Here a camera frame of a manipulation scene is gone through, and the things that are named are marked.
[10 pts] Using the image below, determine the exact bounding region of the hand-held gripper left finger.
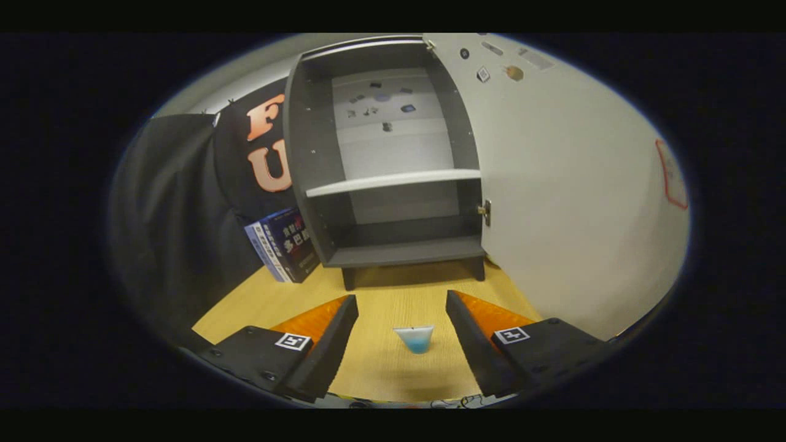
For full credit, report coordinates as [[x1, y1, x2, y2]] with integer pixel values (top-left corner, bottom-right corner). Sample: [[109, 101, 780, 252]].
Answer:
[[190, 295, 359, 404]]

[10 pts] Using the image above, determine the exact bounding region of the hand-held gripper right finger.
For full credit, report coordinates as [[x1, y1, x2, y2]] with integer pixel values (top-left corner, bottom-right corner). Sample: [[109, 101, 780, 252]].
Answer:
[[446, 290, 615, 398]]

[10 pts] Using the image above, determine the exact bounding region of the translucent blue cup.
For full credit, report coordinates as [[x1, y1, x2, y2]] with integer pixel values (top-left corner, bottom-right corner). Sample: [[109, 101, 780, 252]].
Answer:
[[394, 325, 434, 354]]

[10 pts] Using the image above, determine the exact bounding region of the white cabinet door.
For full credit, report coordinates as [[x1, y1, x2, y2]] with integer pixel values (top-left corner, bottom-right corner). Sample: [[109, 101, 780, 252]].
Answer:
[[424, 34, 691, 342]]

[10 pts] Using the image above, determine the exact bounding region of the dark blue book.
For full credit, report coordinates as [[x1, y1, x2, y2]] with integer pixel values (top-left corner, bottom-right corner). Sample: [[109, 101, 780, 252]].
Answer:
[[259, 207, 321, 284]]

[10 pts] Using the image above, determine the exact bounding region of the white cabinet shelf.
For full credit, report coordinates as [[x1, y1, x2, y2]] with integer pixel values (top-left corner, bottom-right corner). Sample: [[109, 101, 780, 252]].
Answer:
[[305, 169, 481, 198]]

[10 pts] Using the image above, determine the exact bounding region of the grey cabinet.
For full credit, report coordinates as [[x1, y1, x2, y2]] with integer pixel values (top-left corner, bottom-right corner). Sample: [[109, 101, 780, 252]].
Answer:
[[282, 36, 492, 292]]

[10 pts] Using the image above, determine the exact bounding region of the black backdrop cloth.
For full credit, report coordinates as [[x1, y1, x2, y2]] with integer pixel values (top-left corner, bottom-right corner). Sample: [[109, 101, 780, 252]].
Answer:
[[111, 77, 320, 344]]

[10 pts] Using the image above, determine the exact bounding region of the row of black cloth clips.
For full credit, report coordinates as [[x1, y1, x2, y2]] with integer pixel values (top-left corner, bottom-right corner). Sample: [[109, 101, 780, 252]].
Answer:
[[203, 97, 238, 117]]

